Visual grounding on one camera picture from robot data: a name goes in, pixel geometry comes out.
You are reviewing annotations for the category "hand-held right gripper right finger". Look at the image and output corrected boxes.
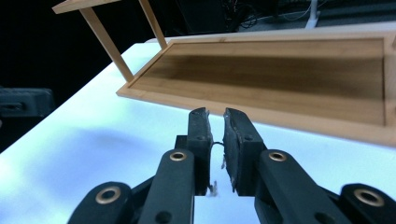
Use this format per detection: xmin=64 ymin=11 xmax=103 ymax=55
xmin=222 ymin=107 xmax=268 ymax=198

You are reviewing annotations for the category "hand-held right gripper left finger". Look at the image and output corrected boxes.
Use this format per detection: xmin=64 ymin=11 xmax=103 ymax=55
xmin=174 ymin=106 xmax=215 ymax=197

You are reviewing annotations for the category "wooden rack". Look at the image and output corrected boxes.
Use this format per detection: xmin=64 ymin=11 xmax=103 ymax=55
xmin=51 ymin=0 xmax=396 ymax=148

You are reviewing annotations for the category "white stand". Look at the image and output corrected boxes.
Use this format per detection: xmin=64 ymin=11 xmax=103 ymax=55
xmin=304 ymin=0 xmax=321 ymax=30

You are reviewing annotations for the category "black case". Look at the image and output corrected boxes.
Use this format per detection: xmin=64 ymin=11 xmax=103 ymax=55
xmin=0 ymin=87 xmax=56 ymax=119

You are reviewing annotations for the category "tangle of black cables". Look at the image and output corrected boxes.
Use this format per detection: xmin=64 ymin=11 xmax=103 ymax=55
xmin=222 ymin=0 xmax=274 ymax=32

